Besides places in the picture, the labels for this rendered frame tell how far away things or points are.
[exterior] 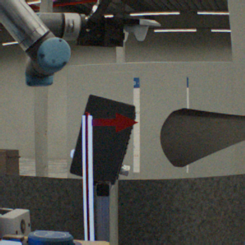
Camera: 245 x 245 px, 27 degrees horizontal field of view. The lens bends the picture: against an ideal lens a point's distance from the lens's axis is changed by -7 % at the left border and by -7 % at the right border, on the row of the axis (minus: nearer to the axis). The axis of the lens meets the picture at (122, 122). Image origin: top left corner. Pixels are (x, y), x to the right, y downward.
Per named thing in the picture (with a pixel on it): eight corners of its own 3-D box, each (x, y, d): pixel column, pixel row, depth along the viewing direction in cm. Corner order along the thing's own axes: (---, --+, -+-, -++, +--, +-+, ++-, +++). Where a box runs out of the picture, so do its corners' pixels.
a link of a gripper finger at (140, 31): (160, 42, 136) (125, 41, 138) (160, 20, 135) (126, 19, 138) (157, 41, 133) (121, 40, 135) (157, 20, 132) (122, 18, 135)
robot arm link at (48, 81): (29, 83, 124) (31, 38, 124) (22, 87, 134) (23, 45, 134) (60, 83, 126) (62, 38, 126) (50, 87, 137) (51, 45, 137)
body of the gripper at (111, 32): (116, 47, 144) (72, 45, 140) (117, 17, 143) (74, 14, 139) (126, 46, 137) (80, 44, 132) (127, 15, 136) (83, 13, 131)
